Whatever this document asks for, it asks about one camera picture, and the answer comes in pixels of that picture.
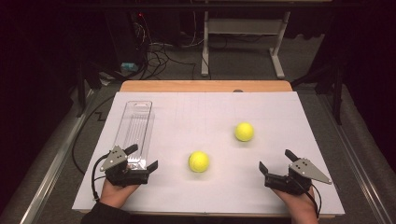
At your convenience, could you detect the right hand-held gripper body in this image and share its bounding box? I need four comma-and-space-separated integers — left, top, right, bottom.
263, 157, 333, 196

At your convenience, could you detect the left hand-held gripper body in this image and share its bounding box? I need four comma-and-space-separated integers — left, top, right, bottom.
99, 145, 150, 188

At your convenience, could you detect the clear plastic ball container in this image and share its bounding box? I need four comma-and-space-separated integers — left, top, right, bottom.
113, 100, 156, 171

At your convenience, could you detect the yellow tennis ball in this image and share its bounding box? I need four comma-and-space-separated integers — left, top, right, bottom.
188, 150, 210, 174
233, 121, 255, 143

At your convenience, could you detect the person's left hand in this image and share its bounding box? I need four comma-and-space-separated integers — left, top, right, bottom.
99, 179, 140, 209

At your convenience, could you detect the person's right hand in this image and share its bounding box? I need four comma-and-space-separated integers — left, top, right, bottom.
273, 188, 319, 224

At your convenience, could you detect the white paper sheet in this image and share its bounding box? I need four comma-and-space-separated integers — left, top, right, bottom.
71, 91, 346, 217

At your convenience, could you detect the black metal stand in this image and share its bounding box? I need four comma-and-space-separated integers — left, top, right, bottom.
290, 59, 345, 126
75, 60, 105, 119

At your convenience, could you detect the small teal box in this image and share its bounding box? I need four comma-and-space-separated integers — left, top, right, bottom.
120, 62, 138, 73

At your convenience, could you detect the wooden table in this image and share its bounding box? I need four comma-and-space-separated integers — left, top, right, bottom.
119, 79, 294, 93

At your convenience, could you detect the black computer tower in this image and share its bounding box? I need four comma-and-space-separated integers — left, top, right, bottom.
104, 11, 148, 67

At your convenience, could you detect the white metal stand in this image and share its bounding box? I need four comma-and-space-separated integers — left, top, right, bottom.
200, 10, 287, 80

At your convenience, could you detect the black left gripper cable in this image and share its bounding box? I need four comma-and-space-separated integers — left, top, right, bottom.
91, 153, 110, 201

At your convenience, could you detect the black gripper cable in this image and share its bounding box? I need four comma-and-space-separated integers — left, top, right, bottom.
91, 153, 110, 201
303, 182, 322, 219

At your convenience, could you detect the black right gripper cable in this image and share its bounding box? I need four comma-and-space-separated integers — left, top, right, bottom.
303, 182, 322, 219

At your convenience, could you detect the long black floor cable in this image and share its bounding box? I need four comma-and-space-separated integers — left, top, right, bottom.
71, 94, 117, 175

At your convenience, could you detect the metal floor rail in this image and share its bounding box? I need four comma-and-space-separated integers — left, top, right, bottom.
317, 92, 396, 224
18, 90, 98, 224

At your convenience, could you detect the tangle of floor cables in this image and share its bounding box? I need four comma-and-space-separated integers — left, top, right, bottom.
136, 12, 206, 81

